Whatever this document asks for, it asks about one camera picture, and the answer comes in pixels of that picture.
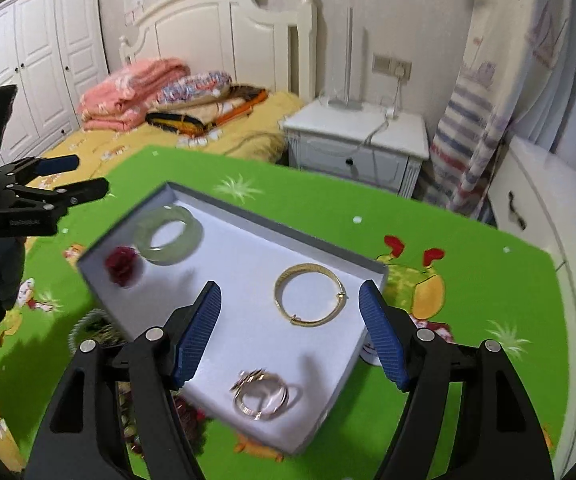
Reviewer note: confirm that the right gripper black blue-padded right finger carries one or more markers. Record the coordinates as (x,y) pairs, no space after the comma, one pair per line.
(498,435)

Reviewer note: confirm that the patterned pillow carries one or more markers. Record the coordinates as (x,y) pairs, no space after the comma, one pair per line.
(198,88)

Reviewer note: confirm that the pink folded blanket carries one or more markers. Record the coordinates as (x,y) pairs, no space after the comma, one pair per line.
(120,101)

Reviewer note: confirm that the gold bangle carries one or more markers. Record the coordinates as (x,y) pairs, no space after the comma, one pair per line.
(309,295)

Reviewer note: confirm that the white desk lamp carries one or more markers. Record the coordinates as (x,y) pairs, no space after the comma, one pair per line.
(344,100)

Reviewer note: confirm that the red rose brooch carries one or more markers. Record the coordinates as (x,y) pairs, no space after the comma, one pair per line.
(121,265)

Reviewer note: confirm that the green jade bangle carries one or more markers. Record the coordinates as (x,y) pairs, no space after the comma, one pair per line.
(167,235)

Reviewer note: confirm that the yellow floral bedsheet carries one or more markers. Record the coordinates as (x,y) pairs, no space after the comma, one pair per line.
(168,140)

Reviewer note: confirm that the green cartoon tablecloth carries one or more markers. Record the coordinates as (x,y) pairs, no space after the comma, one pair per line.
(495,285)

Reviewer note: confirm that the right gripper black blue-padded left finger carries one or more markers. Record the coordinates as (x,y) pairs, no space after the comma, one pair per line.
(81,434)

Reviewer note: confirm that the white headboard bed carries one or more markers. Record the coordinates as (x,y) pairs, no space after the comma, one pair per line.
(275,50)

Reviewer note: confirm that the striped boat curtain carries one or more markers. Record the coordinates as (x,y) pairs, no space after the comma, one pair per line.
(516,79)

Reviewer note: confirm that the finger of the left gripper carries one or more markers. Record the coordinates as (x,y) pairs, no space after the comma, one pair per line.
(45,166)
(72,194)

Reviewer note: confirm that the orange black folded cloth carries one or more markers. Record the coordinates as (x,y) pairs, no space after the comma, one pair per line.
(200,119)

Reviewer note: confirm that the white nightstand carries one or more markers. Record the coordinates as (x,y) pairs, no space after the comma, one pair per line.
(372,146)

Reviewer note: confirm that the grey jewelry tray box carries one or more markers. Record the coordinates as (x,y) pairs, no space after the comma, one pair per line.
(244,253)

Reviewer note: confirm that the white drawer cabinet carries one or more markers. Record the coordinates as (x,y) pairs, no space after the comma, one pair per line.
(533,197)

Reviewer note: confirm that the wall power socket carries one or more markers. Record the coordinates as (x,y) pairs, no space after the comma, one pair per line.
(393,67)

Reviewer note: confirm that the white wardrobe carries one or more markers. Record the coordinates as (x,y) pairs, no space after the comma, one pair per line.
(52,51)

